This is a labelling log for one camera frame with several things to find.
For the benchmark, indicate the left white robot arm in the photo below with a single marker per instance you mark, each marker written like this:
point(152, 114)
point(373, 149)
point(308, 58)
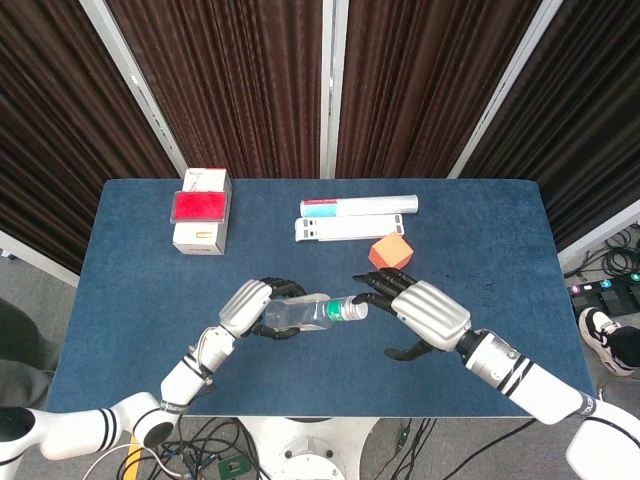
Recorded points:
point(180, 380)

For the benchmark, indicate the green circuit board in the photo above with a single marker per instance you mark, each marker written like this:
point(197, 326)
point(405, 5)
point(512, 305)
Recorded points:
point(232, 468)

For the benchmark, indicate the white cardboard box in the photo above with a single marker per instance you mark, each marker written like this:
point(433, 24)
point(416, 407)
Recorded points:
point(200, 240)

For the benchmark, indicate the clear plastic water bottle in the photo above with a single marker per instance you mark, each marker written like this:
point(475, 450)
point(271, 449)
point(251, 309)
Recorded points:
point(295, 315)

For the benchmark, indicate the white cylindrical tube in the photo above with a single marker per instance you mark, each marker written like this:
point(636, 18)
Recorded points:
point(375, 204)

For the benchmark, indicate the white frame post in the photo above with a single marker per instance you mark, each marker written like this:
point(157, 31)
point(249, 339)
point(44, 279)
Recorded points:
point(132, 82)
point(512, 75)
point(332, 75)

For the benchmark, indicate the black trouser leg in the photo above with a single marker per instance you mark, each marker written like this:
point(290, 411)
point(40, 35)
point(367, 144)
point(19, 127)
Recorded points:
point(627, 345)

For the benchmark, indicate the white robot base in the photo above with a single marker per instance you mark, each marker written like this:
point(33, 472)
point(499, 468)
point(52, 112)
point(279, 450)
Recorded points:
point(310, 450)

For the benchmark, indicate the white frame base rail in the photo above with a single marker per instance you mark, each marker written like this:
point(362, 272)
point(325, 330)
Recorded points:
point(600, 235)
point(35, 259)

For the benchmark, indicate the blue table cloth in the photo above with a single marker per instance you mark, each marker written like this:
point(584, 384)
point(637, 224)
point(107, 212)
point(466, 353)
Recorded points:
point(150, 310)

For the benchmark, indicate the white black sneaker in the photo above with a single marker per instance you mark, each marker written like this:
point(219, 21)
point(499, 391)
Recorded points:
point(597, 335)

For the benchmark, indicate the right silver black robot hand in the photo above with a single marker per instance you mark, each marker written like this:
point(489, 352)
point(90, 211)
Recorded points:
point(430, 310)

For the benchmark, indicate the white flat plastic holder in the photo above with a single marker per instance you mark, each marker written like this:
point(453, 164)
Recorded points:
point(345, 227)

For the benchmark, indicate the brown curtain panel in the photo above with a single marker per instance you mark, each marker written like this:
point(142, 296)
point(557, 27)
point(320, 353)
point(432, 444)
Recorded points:
point(225, 75)
point(50, 125)
point(430, 75)
point(590, 125)

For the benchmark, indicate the orange yellow foam cube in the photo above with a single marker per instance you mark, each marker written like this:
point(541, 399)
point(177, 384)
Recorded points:
point(392, 252)

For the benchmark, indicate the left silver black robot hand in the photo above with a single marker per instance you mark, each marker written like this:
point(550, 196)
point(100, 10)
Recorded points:
point(245, 305)

